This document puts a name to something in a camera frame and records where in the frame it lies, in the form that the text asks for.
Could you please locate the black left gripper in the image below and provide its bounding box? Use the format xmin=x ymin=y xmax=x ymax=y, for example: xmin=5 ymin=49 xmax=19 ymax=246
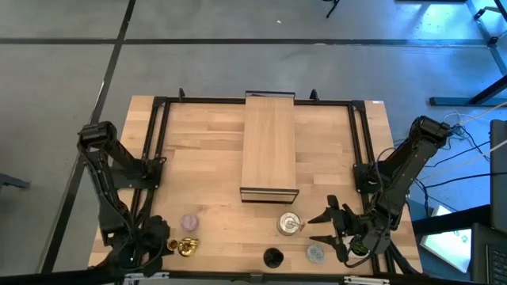
xmin=132 ymin=215 xmax=173 ymax=277

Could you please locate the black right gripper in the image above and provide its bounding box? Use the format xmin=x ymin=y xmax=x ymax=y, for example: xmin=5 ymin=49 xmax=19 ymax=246
xmin=307 ymin=194 xmax=383 ymax=264

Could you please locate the grey speckled round candle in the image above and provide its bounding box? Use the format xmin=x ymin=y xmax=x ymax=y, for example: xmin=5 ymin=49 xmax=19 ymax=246
xmin=305 ymin=243 xmax=326 ymax=264

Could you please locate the round pink candle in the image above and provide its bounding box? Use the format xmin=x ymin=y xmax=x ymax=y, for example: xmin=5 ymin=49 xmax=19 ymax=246
xmin=180 ymin=214 xmax=200 ymax=233

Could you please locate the black rig crossbar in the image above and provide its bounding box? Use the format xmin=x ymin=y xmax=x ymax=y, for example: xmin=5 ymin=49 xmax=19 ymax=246
xmin=0 ymin=268 xmax=507 ymax=285

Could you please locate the white lit screen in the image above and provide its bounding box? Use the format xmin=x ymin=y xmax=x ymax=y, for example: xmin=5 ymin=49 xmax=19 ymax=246
xmin=419 ymin=204 xmax=473 ymax=274

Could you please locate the black desk bar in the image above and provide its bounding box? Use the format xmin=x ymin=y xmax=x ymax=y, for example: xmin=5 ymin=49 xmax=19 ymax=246
xmin=411 ymin=204 xmax=492 ymax=237

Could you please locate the grey chair base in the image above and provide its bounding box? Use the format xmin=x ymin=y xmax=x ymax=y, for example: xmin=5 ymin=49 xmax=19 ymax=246
xmin=0 ymin=173 xmax=31 ymax=191

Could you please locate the black laptop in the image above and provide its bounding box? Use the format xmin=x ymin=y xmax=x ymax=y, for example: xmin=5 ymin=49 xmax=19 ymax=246
xmin=470 ymin=222 xmax=507 ymax=285

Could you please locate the black monitor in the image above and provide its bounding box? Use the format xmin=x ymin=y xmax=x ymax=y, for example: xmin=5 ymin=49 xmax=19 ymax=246
xmin=490 ymin=118 xmax=507 ymax=234

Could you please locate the black desk leg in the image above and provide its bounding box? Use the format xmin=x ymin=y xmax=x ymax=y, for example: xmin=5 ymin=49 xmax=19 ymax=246
xmin=429 ymin=74 xmax=507 ymax=108

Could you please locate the black stand leg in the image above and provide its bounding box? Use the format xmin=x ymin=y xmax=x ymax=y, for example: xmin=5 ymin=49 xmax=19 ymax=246
xmin=321 ymin=0 xmax=342 ymax=19

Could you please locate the silver metal bracket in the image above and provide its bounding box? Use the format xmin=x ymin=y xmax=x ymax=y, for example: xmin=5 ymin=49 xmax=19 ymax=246
xmin=123 ymin=272 xmax=170 ymax=285
xmin=342 ymin=275 xmax=391 ymax=285

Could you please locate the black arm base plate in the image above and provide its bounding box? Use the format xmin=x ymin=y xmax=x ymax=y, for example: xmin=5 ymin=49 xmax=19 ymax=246
xmin=353 ymin=161 xmax=384 ymax=195
xmin=105 ymin=157 xmax=166 ymax=190

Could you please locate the wooden shelf riser black frame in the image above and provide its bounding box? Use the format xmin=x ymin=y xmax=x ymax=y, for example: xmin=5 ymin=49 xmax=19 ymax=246
xmin=238 ymin=90 xmax=300 ymax=205

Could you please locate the black cable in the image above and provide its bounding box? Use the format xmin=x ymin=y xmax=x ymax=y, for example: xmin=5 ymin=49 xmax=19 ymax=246
xmin=423 ymin=171 xmax=507 ymax=190

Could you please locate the black metal table frame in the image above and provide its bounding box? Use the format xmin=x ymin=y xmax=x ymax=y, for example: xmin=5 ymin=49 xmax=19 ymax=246
xmin=93 ymin=87 xmax=423 ymax=278

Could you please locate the beige cable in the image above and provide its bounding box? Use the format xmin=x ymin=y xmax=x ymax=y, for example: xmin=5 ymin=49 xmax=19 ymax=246
xmin=417 ymin=140 xmax=507 ymax=181

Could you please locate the grey metal table frame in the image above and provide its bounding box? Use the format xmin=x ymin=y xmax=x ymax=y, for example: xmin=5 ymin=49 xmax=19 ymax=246
xmin=465 ymin=0 xmax=507 ymax=76

